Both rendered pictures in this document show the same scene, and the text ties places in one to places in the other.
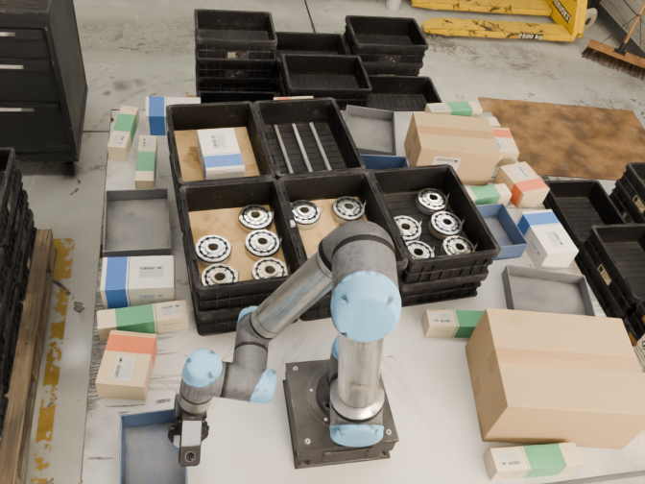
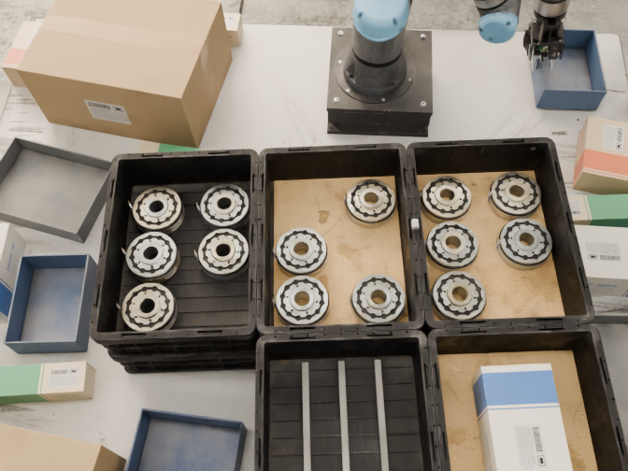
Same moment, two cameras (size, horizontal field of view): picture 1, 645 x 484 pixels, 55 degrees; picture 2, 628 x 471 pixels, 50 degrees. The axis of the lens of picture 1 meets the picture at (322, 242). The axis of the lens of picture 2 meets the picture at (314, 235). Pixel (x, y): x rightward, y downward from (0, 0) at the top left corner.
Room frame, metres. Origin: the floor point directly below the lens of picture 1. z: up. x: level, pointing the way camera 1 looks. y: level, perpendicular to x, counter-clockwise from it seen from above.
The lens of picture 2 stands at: (1.88, 0.18, 2.05)
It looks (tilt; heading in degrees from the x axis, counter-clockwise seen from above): 62 degrees down; 205
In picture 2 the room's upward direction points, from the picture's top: 4 degrees counter-clockwise
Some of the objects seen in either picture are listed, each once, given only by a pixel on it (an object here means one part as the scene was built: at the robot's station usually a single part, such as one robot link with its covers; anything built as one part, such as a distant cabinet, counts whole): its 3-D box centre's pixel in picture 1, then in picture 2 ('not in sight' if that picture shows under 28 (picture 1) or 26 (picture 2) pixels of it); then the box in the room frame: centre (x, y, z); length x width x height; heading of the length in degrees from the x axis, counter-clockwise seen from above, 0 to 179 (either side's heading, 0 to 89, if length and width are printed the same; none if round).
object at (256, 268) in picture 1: (270, 271); (446, 196); (1.13, 0.13, 0.86); 0.10 x 0.10 x 0.01
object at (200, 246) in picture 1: (213, 248); (525, 240); (1.17, 0.31, 0.86); 0.10 x 0.10 x 0.01
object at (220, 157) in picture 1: (220, 158); (520, 429); (1.54, 0.38, 0.87); 0.20 x 0.12 x 0.09; 24
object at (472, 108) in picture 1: (453, 111); not in sight; (2.29, -0.44, 0.73); 0.24 x 0.06 x 0.06; 114
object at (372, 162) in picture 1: (381, 175); (186, 457); (1.78, -0.17, 0.74); 0.20 x 0.15 x 0.07; 104
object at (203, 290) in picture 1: (240, 231); (492, 228); (1.20, 0.24, 0.92); 0.40 x 0.30 x 0.02; 23
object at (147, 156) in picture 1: (146, 163); not in sight; (1.60, 0.66, 0.73); 0.24 x 0.06 x 0.06; 16
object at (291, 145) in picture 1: (305, 148); (346, 455); (1.69, 0.12, 0.87); 0.40 x 0.30 x 0.11; 23
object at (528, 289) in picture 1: (548, 298); (48, 188); (1.36, -0.75, 0.73); 0.27 x 0.20 x 0.05; 94
